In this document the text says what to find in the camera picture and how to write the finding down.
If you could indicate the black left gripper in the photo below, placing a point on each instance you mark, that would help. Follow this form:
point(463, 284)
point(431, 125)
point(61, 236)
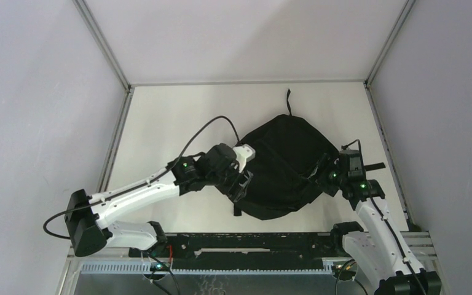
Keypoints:
point(234, 190)

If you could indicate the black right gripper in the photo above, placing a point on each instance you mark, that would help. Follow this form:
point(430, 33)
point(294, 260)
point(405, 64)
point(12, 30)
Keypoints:
point(330, 190)

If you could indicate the black backpack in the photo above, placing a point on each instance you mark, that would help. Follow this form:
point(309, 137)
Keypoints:
point(288, 150)

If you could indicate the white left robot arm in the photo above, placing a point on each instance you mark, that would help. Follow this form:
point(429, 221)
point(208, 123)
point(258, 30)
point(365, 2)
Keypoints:
point(94, 222)

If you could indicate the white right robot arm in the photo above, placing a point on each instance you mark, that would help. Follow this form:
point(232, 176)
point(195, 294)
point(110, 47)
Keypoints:
point(375, 244)

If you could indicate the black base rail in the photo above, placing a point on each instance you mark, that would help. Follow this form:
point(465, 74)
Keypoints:
point(270, 251)

